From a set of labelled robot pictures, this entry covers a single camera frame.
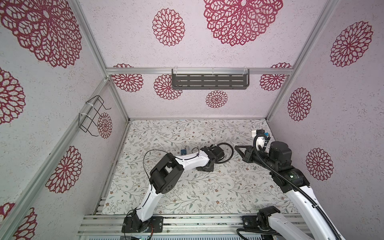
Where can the dark metal wall shelf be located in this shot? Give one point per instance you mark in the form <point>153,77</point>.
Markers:
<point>212,81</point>

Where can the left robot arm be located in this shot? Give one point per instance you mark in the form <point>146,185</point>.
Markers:
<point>167,172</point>

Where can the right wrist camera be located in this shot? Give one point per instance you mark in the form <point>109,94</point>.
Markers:
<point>260,136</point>

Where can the black wire wall rack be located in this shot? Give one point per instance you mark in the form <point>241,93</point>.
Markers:
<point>97,121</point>

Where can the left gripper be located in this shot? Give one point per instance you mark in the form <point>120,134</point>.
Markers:
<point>210,168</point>

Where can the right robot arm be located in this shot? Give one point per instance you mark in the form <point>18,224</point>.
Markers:
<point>296,187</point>

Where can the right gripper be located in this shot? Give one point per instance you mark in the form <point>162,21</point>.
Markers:
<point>245,156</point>

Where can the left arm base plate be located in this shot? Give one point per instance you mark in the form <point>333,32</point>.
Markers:
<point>135,225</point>

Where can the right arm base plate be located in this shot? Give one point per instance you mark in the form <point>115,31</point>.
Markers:
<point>253,222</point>

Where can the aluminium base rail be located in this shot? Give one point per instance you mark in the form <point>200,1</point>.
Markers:
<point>111,225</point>

